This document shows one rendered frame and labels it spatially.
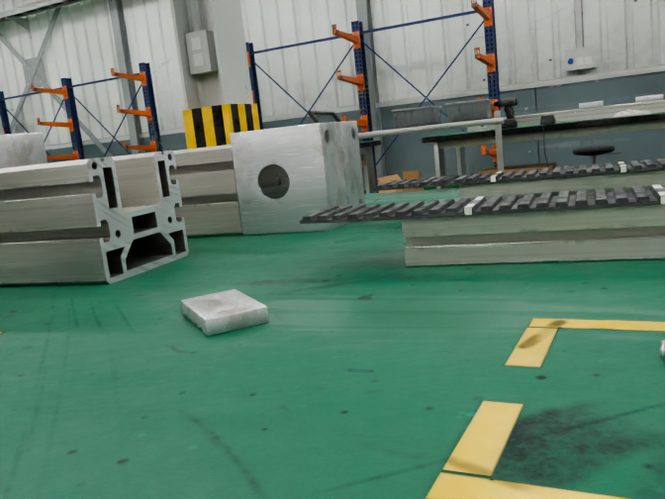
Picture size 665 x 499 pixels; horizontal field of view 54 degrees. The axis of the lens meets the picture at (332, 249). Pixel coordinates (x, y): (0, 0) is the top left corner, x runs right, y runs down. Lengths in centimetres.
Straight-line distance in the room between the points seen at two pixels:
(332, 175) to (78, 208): 23
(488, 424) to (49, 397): 16
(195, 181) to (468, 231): 33
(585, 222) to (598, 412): 20
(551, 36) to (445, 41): 123
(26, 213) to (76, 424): 29
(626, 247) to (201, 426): 25
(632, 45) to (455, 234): 770
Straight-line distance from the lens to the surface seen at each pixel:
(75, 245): 48
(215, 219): 63
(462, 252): 39
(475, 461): 17
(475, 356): 24
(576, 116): 539
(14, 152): 86
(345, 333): 28
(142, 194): 53
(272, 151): 60
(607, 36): 809
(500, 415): 20
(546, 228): 38
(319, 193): 58
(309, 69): 909
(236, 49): 395
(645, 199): 38
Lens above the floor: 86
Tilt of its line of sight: 10 degrees down
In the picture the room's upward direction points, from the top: 6 degrees counter-clockwise
